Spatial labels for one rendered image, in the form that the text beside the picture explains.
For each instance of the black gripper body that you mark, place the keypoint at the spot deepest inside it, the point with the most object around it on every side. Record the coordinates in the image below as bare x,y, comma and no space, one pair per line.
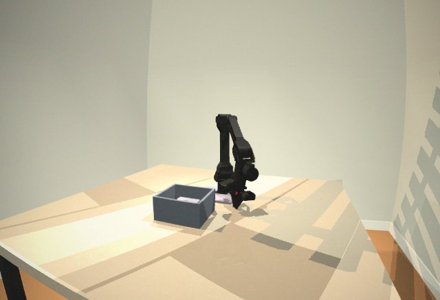
243,195

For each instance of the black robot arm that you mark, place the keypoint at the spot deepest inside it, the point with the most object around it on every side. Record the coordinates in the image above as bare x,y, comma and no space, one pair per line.
228,125

